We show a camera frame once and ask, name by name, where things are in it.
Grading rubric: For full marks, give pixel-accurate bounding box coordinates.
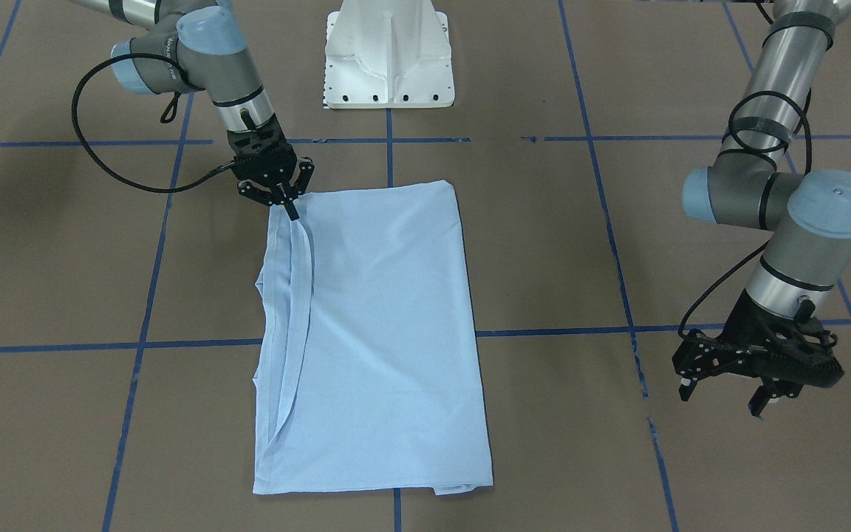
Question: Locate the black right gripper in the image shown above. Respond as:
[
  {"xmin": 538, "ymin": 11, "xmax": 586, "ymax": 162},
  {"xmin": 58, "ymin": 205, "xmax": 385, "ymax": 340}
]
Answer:
[{"xmin": 227, "ymin": 111, "xmax": 316, "ymax": 221}]

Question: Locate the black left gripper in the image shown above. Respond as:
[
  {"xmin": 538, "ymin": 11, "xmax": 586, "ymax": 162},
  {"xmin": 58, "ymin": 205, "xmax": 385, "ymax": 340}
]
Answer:
[{"xmin": 672, "ymin": 292, "xmax": 844, "ymax": 418}]

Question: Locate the light blue t-shirt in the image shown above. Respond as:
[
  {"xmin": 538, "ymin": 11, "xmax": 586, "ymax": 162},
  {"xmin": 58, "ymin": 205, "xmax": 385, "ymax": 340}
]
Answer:
[{"xmin": 253, "ymin": 180, "xmax": 493, "ymax": 496}]

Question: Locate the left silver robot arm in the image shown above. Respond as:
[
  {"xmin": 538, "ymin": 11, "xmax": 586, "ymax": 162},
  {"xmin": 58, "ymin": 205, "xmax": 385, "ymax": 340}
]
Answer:
[{"xmin": 671, "ymin": 1, "xmax": 851, "ymax": 417}]

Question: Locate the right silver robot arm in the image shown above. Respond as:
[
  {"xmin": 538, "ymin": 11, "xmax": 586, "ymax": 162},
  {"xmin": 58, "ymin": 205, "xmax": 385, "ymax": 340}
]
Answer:
[{"xmin": 71, "ymin": 1, "xmax": 315, "ymax": 221}]

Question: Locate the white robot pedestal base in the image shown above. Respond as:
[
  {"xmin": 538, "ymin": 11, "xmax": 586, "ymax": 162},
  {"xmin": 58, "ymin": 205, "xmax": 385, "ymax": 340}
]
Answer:
[{"xmin": 322, "ymin": 1, "xmax": 456, "ymax": 110}]

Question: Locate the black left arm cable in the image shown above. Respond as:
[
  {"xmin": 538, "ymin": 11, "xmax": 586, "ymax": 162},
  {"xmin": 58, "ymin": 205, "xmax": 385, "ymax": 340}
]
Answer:
[{"xmin": 677, "ymin": 89, "xmax": 814, "ymax": 342}]

